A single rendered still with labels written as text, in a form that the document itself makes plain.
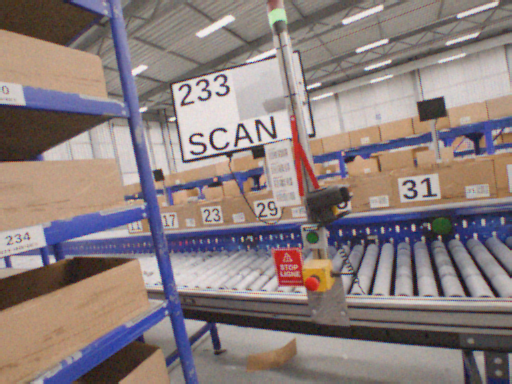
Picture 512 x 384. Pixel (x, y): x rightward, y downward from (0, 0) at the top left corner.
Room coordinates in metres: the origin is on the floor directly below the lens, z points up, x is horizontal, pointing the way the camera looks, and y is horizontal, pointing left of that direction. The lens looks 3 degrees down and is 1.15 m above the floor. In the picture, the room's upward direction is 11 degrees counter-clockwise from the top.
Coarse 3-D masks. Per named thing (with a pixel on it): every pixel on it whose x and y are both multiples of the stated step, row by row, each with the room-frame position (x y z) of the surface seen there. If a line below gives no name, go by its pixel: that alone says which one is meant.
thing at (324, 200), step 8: (344, 184) 0.74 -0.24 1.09; (312, 192) 0.74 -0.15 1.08; (320, 192) 0.72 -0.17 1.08; (328, 192) 0.71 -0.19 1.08; (336, 192) 0.70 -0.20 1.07; (344, 192) 0.69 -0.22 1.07; (352, 192) 0.73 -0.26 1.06; (312, 200) 0.73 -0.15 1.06; (320, 200) 0.72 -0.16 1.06; (328, 200) 0.71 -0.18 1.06; (336, 200) 0.70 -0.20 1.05; (344, 200) 0.69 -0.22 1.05; (312, 208) 0.73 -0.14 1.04; (320, 208) 0.73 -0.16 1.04; (328, 208) 0.73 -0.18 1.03; (336, 208) 0.73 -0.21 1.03; (320, 216) 0.74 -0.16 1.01; (328, 216) 0.73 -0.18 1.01; (320, 224) 0.74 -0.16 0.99; (328, 224) 0.73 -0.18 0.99
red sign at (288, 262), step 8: (272, 248) 0.86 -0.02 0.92; (280, 248) 0.85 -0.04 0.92; (288, 248) 0.83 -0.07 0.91; (296, 248) 0.82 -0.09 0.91; (280, 256) 0.85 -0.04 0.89; (288, 256) 0.84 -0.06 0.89; (296, 256) 0.82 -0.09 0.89; (280, 264) 0.85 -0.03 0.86; (288, 264) 0.84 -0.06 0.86; (296, 264) 0.83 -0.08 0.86; (280, 272) 0.85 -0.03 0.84; (288, 272) 0.84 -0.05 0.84; (296, 272) 0.83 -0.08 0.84; (280, 280) 0.86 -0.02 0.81; (288, 280) 0.84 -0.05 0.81; (296, 280) 0.83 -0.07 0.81
